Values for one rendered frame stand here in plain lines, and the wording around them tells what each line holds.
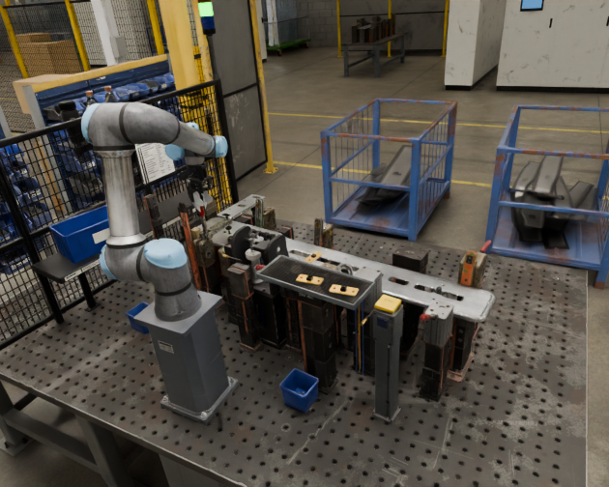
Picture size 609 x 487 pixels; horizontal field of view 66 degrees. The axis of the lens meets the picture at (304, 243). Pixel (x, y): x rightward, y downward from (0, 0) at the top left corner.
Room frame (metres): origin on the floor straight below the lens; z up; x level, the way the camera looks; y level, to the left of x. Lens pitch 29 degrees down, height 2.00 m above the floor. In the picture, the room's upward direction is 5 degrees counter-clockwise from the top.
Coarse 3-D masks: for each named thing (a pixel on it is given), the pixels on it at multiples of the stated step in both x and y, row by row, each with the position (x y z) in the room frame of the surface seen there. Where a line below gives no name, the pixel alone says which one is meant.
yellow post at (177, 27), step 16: (160, 0) 2.69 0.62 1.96; (176, 0) 2.67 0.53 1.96; (176, 16) 2.65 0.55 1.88; (176, 32) 2.65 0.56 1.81; (176, 48) 2.66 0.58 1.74; (192, 48) 2.72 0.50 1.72; (176, 64) 2.67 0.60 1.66; (192, 64) 2.70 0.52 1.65; (176, 80) 2.69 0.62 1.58; (192, 80) 2.68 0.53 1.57; (192, 96) 2.66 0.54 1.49; (192, 112) 2.65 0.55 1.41; (208, 160) 2.69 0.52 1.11
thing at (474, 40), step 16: (464, 0) 8.94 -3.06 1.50; (480, 0) 8.85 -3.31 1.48; (496, 0) 9.96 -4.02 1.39; (464, 16) 8.92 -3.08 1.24; (480, 16) 8.96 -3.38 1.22; (496, 16) 10.12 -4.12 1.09; (448, 32) 9.08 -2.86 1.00; (464, 32) 8.91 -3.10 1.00; (480, 32) 9.06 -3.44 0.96; (496, 32) 10.27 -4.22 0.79; (448, 48) 9.06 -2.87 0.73; (464, 48) 8.90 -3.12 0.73; (480, 48) 9.18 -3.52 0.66; (496, 48) 10.44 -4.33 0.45; (448, 64) 9.04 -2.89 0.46; (464, 64) 8.89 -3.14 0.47; (480, 64) 9.29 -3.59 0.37; (496, 64) 10.61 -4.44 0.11; (448, 80) 9.03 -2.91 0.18; (464, 80) 8.87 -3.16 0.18; (480, 80) 9.52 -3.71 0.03
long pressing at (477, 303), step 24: (216, 240) 1.90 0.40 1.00; (288, 240) 1.84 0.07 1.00; (360, 264) 1.59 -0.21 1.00; (384, 264) 1.58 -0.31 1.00; (384, 288) 1.41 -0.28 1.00; (408, 288) 1.40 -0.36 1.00; (432, 288) 1.39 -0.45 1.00; (456, 288) 1.38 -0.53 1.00; (456, 312) 1.24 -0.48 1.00; (480, 312) 1.23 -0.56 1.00
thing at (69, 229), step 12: (84, 216) 1.95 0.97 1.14; (96, 216) 1.99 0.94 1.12; (60, 228) 1.88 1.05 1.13; (72, 228) 1.91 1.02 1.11; (84, 228) 1.80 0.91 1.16; (96, 228) 1.83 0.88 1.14; (108, 228) 1.86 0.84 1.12; (60, 240) 1.78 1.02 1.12; (72, 240) 1.76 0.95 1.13; (84, 240) 1.79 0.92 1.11; (96, 240) 1.82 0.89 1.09; (60, 252) 1.83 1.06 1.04; (72, 252) 1.74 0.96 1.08; (84, 252) 1.77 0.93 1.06; (96, 252) 1.81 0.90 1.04
